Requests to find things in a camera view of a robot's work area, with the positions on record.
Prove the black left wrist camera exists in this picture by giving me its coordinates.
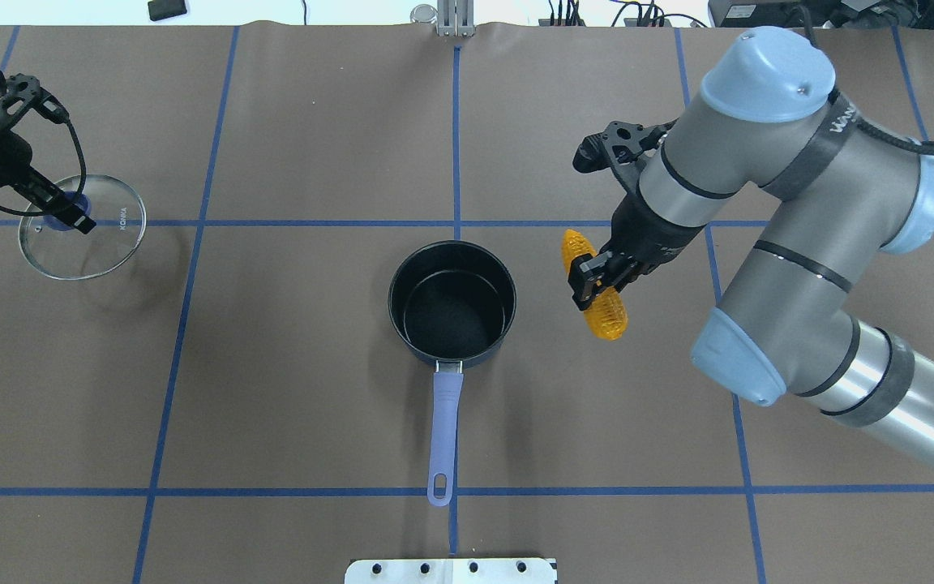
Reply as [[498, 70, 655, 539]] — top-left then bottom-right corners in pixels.
[[0, 70, 71, 131]]

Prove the yellow corn cob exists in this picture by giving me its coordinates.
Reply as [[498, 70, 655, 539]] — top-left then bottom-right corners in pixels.
[[560, 229, 628, 341]]

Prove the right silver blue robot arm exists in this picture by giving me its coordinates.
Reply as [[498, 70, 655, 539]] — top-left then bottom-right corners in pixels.
[[563, 26, 934, 468]]

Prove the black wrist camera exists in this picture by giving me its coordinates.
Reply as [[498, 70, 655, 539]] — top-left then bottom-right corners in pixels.
[[573, 121, 676, 188], [0, 70, 71, 131]]

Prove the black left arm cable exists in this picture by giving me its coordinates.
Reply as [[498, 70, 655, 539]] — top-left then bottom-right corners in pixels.
[[0, 114, 88, 213]]

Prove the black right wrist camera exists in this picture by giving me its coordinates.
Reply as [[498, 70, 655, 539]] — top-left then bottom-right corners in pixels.
[[573, 121, 676, 188]]

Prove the small black square pad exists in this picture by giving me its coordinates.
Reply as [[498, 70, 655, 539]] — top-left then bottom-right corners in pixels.
[[146, 0, 188, 23]]

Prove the brown paper table mat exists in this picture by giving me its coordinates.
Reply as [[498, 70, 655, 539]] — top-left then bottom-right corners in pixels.
[[0, 22, 934, 583]]

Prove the dark blue saucepan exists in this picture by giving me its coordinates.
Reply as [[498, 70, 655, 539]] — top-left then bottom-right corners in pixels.
[[387, 240, 516, 507]]

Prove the aluminium frame post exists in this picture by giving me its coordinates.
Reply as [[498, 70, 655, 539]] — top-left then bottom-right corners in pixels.
[[436, 0, 477, 37]]

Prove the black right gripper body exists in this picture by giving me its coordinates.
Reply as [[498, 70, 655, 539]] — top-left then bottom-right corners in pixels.
[[601, 195, 704, 274]]

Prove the glass pot lid blue knob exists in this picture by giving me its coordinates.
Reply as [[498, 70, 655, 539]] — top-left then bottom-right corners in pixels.
[[17, 174, 148, 281]]

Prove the white camera mast with base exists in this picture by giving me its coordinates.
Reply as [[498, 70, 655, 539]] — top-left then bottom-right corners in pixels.
[[344, 557, 559, 583]]

